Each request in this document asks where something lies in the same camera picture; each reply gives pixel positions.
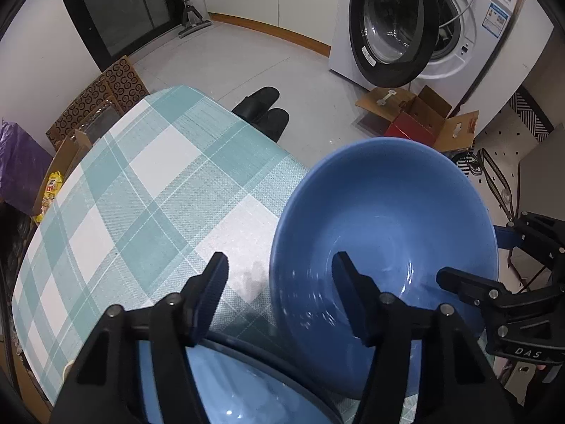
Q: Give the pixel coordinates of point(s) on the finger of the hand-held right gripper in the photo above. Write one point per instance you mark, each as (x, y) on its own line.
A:
(468, 283)
(507, 236)

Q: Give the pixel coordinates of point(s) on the grey floor mop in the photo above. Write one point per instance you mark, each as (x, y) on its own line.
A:
(192, 15)

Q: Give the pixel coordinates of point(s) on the open red cardboard box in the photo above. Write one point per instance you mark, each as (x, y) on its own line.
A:
(410, 123)

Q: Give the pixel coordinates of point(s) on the dark glass door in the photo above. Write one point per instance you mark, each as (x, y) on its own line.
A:
(119, 4)

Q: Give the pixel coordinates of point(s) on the blue bowl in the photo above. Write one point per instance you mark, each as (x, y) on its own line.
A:
(388, 212)
(247, 388)

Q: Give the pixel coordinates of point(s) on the white washing machine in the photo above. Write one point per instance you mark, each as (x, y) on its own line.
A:
(468, 22)

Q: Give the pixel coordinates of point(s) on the black white striped mat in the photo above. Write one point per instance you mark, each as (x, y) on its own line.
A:
(532, 108)

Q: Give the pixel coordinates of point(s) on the yellow snack packet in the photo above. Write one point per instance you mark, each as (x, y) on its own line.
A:
(52, 190)

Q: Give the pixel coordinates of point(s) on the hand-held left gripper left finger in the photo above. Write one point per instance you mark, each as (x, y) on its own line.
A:
(211, 292)

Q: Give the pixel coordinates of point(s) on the teal checked tablecloth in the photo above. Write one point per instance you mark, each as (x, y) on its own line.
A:
(132, 185)

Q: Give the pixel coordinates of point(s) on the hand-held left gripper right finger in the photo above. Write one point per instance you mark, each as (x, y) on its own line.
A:
(353, 302)

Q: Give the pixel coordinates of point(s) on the purple plastic bag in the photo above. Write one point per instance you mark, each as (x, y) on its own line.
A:
(17, 168)

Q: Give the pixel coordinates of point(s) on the grey board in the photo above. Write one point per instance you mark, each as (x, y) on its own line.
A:
(543, 172)

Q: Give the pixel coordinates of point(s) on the black slipper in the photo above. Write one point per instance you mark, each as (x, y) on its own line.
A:
(273, 123)
(258, 101)

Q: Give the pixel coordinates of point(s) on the plain brown cardboard box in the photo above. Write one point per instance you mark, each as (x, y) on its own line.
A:
(73, 150)

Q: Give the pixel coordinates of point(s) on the patterned cardboard box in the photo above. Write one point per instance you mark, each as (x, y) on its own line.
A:
(123, 79)

